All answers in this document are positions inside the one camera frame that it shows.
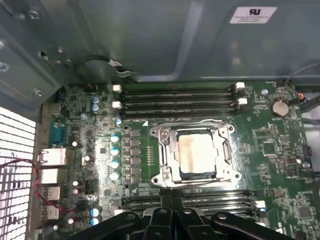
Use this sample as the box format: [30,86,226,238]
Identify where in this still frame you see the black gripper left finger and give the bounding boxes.
[66,196,175,240]

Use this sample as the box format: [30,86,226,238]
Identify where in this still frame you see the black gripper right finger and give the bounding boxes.
[172,196,292,240]

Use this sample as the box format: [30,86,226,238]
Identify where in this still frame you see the thin wire locking lever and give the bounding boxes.
[156,178,242,189]
[153,119,230,131]

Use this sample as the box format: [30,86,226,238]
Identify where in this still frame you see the metal socket cover frame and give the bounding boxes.
[159,125,234,182]

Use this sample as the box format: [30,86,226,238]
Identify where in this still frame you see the CPU with silver top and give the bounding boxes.
[177,129,218,179]

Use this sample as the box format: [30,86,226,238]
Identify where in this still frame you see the CPU socket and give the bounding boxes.
[149,119,243,188]

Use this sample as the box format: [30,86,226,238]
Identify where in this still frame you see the RAM slot white clips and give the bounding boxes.
[121,197,267,209]
[112,97,249,110]
[112,81,246,95]

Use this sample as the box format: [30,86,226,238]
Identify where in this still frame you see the green motherboard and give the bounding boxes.
[34,79,320,240]

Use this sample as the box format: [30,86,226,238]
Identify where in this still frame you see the silver rear I/O port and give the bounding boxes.
[39,167,66,185]
[37,147,68,167]
[40,186,61,201]
[40,206,60,221]

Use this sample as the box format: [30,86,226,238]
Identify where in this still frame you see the blue serial port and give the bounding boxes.
[49,121,68,148]

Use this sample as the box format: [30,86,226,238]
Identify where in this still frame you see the round coin cell battery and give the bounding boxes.
[271,99,289,118]

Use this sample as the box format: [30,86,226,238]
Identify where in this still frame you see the open black PC case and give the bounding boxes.
[0,0,320,240]

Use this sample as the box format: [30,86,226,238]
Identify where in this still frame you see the white certification sticker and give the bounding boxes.
[229,6,278,25]

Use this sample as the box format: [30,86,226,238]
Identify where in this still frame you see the red and black twisted wire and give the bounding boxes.
[0,159,76,214]

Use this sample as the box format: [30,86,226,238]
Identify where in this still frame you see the black wire white plug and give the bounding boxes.
[74,54,132,79]

